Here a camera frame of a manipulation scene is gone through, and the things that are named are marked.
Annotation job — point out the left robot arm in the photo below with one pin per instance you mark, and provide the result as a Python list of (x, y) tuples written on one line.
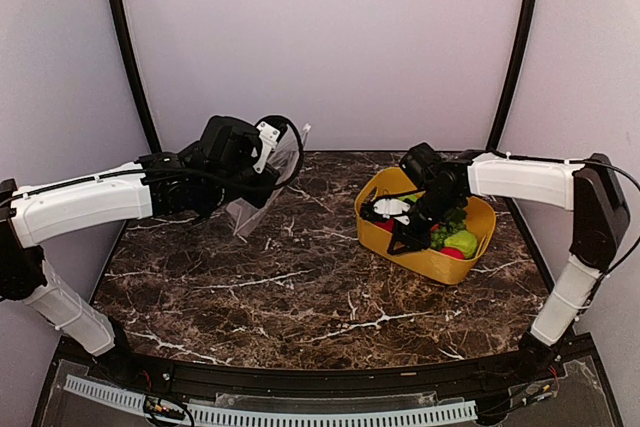
[(228, 162)]

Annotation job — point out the green toy cabbage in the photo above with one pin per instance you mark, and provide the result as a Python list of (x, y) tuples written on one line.
[(463, 241)]

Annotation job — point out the green toy grapes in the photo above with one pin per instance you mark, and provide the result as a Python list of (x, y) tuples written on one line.
[(454, 222)]

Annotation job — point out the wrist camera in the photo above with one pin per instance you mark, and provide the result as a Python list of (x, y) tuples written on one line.
[(392, 208), (270, 131)]

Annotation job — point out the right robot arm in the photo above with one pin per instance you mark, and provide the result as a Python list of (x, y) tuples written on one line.
[(435, 185)]

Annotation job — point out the right black frame post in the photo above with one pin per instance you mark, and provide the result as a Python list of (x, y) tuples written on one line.
[(512, 75)]

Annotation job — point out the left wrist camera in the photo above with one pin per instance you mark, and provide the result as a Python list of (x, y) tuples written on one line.
[(270, 131)]

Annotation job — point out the yellow plastic basket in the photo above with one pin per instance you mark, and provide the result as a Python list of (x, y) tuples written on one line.
[(480, 220)]

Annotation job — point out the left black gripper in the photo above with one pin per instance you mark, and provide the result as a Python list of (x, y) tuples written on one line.
[(260, 196)]

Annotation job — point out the black front rail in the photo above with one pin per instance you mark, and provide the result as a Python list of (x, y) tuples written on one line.
[(480, 376)]

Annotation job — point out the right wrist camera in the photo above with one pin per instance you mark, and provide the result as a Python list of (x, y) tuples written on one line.
[(392, 208)]

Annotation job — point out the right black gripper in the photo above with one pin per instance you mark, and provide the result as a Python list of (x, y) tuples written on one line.
[(416, 240)]

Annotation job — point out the red toy apple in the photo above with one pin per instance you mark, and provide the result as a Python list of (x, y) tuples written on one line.
[(387, 225)]

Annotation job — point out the white slotted cable duct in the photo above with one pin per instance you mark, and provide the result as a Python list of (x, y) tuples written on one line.
[(231, 410)]

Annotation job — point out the black frame post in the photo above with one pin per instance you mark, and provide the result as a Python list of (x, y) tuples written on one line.
[(128, 57), (512, 75)]

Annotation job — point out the left black frame post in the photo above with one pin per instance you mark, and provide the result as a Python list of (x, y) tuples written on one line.
[(128, 57)]

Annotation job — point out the clear zip top bag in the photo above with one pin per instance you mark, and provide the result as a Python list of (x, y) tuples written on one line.
[(278, 165)]

